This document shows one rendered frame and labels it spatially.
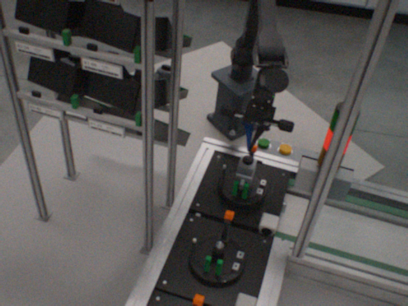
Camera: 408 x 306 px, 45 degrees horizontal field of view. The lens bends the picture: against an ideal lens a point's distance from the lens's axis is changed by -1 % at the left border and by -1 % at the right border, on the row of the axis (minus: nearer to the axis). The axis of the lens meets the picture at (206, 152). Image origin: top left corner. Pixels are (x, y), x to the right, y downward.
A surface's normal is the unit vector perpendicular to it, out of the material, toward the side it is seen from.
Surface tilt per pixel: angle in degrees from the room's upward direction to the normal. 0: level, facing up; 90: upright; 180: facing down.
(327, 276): 90
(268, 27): 22
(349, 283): 90
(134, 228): 0
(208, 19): 0
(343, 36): 0
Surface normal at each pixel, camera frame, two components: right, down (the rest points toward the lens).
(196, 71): 0.08, -0.72
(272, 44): 0.10, -0.41
